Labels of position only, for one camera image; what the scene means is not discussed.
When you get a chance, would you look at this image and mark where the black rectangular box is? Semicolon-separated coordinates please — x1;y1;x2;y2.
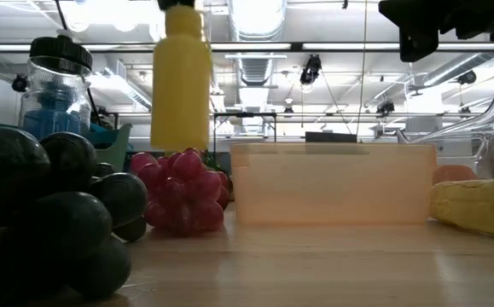
305;130;357;144

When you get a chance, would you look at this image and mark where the orange translucent plastic bin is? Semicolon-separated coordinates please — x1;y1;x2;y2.
229;142;439;227

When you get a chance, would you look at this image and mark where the red toy grape bunch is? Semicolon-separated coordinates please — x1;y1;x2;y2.
130;147;232;238

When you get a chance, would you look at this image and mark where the blue squeeze bottle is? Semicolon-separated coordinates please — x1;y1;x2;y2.
22;84;92;140

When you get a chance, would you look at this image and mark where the silver ventilation duct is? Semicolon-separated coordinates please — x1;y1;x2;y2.
229;0;288;129

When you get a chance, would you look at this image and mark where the black toy grape bunch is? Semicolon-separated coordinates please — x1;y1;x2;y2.
0;126;148;307

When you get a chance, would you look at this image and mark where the round orange toy fruit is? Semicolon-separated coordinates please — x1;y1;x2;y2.
433;165;480;187

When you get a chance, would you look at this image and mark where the black crossbar with light strips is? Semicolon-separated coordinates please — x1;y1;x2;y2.
0;41;494;54

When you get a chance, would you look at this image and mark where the clear bottle black lid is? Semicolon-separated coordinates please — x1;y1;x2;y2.
18;34;94;142

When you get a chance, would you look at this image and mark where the teal plastic bin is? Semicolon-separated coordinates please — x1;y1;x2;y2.
0;119;133;174

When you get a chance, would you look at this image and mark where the yellow squeeze bottle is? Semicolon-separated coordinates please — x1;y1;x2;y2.
150;3;213;153

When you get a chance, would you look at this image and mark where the thin black cable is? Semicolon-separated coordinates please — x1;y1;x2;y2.
53;0;67;32

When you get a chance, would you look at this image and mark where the yellow toy banana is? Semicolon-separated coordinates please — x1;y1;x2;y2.
428;177;494;240

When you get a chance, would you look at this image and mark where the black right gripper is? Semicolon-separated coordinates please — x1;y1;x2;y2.
377;0;465;64

